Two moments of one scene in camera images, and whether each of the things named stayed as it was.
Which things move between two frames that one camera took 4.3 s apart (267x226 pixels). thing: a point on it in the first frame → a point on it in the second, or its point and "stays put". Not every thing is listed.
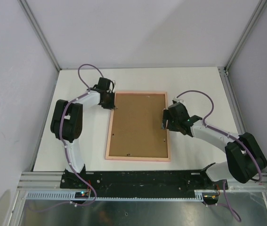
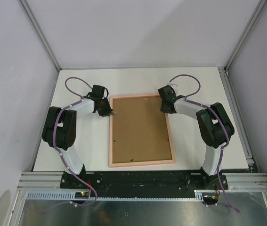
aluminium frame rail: x=42 y=36 stays put
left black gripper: x=111 y=106 → x=108 y=111
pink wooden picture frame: x=118 y=158 → x=163 y=162
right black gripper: x=166 y=115 → x=164 y=109
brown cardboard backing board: x=137 y=129 stays put
